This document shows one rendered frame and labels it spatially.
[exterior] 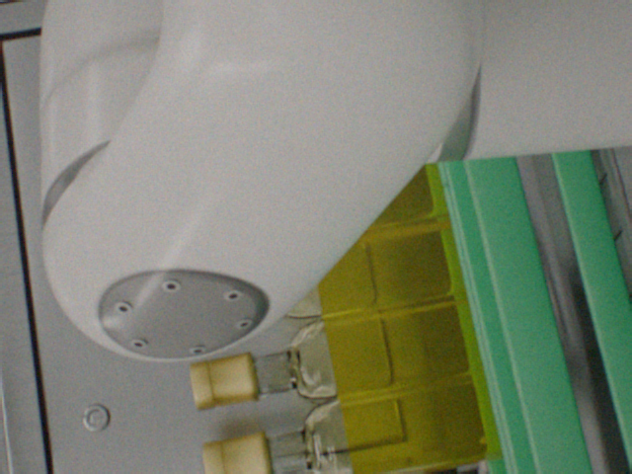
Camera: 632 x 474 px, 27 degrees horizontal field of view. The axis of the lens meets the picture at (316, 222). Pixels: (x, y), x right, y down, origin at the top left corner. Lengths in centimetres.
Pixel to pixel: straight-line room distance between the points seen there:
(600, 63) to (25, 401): 68
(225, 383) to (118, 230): 51
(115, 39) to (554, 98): 16
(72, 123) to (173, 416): 62
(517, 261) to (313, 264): 40
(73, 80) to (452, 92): 15
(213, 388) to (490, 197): 24
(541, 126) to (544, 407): 32
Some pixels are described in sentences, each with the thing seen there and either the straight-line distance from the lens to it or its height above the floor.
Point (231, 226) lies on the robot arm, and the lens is 40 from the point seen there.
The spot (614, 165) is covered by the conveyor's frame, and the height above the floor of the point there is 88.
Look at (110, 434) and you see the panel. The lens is 106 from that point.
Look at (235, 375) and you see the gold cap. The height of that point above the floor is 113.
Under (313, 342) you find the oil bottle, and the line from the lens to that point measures 91.
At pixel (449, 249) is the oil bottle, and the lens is 93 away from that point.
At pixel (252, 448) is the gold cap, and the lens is 90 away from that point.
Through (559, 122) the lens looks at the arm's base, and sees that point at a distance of 50.
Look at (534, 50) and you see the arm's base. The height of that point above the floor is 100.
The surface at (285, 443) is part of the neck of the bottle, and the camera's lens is 90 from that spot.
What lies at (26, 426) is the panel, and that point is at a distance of 107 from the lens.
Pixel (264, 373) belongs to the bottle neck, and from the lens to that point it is 92.
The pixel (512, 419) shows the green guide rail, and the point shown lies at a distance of 87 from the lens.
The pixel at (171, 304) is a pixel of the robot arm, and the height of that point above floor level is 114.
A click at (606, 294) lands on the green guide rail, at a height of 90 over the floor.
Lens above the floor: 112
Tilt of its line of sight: 4 degrees down
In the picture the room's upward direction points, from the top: 100 degrees counter-clockwise
